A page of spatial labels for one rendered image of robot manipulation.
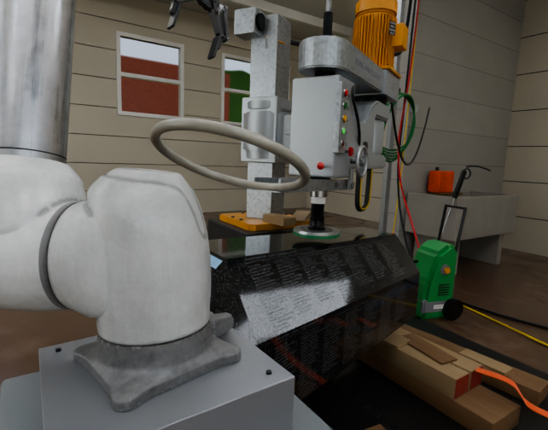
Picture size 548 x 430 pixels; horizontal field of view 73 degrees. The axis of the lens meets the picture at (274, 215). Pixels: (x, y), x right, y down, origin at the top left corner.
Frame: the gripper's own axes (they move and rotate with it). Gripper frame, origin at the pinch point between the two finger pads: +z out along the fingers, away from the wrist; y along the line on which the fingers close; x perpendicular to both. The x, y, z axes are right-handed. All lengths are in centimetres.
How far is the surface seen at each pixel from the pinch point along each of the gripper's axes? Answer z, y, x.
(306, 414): 77, 9, -55
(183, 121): 26.0, 0.2, -8.6
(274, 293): 62, 62, 6
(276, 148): 26.4, 18.3, -23.9
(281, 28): -94, 85, 73
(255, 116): -40, 91, 84
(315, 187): 16, 72, 7
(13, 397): 85, -20, -22
